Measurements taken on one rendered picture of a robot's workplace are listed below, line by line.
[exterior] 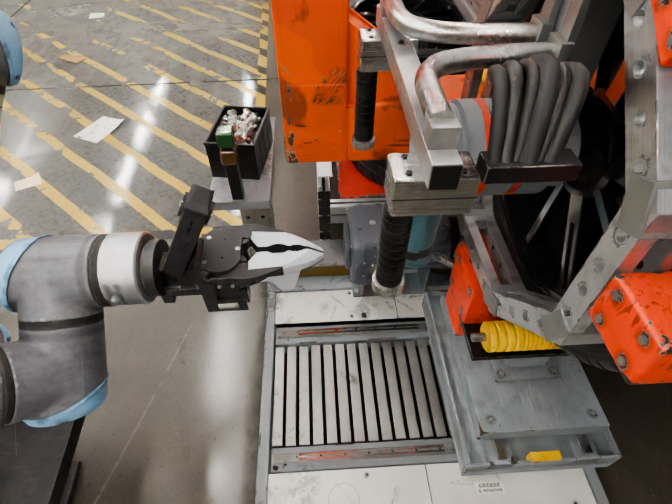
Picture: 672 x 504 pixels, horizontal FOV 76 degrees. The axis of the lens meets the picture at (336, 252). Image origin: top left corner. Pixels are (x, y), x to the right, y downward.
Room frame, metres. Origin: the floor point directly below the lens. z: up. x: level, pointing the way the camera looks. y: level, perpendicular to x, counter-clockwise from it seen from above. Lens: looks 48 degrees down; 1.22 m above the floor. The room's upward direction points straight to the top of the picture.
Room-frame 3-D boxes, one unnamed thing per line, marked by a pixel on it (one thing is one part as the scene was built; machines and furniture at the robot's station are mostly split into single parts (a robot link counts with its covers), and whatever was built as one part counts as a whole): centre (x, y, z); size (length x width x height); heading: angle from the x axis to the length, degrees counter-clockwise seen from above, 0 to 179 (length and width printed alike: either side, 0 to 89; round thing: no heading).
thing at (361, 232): (0.86, -0.23, 0.26); 0.42 x 0.18 x 0.35; 93
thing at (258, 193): (1.10, 0.28, 0.44); 0.43 x 0.17 x 0.03; 3
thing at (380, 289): (0.37, -0.07, 0.83); 0.04 x 0.04 x 0.16
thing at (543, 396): (0.56, -0.47, 0.32); 0.40 x 0.30 x 0.28; 3
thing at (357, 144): (0.71, -0.05, 0.83); 0.04 x 0.04 x 0.16
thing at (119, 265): (0.34, 0.25, 0.81); 0.10 x 0.05 x 0.09; 3
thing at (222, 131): (0.90, 0.26, 0.64); 0.04 x 0.04 x 0.04; 3
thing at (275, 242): (0.37, 0.06, 0.80); 0.09 x 0.03 x 0.06; 93
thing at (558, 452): (0.56, -0.47, 0.13); 0.50 x 0.36 x 0.10; 3
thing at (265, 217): (1.13, 0.28, 0.21); 0.10 x 0.10 x 0.42; 3
